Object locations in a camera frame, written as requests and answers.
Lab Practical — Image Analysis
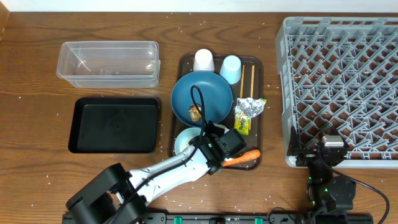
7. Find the wooden chopstick right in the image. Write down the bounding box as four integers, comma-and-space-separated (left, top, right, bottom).
249, 65, 255, 130

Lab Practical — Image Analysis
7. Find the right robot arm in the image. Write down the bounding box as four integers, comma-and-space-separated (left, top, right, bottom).
287, 127, 356, 223

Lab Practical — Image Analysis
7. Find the grey dishwasher rack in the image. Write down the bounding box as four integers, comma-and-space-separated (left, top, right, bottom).
275, 17, 397, 169

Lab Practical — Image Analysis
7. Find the clear plastic bin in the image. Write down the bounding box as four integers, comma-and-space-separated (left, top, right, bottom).
57, 41, 160, 88

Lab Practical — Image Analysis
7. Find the brown food lump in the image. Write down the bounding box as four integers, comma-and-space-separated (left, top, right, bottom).
189, 104, 202, 123

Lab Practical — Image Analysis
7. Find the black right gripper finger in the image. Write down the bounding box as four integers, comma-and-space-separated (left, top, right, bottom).
286, 126, 302, 156
330, 126, 349, 148

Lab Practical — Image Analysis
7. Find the light blue plastic cup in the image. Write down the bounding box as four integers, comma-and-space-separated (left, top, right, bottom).
220, 55, 242, 85

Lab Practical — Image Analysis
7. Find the dark blue plate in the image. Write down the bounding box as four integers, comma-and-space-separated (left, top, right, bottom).
170, 71, 233, 127

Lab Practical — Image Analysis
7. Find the orange carrot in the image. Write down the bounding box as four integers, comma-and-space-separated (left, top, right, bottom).
223, 149, 261, 167

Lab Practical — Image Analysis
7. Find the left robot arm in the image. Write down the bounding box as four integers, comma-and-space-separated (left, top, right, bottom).
66, 122, 246, 223

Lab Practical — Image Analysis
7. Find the dark brown serving tray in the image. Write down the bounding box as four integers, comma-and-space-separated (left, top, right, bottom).
168, 52, 265, 171

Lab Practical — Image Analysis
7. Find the light blue bowl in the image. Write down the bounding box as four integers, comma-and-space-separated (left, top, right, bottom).
174, 128, 201, 155

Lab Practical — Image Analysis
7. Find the pink plastic cup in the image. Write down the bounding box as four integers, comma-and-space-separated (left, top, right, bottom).
193, 49, 215, 72

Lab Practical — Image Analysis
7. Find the wooden chopstick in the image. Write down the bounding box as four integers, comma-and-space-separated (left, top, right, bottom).
239, 65, 245, 98
249, 65, 255, 130

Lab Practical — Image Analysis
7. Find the crumpled foil wrapper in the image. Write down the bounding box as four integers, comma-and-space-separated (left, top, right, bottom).
235, 97, 267, 118

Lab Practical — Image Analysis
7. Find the yellow green snack packet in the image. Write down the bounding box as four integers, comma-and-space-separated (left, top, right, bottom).
234, 113, 250, 136

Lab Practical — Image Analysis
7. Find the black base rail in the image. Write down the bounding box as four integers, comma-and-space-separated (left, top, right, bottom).
61, 212, 374, 224

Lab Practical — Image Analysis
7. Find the wooden chopstick left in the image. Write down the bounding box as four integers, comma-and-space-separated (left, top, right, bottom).
239, 65, 245, 98

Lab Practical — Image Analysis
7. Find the white crumpled napkin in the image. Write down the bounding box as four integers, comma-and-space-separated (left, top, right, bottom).
213, 124, 229, 136

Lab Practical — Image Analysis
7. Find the black plastic tray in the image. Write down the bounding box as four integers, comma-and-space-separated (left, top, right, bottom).
68, 97, 159, 154

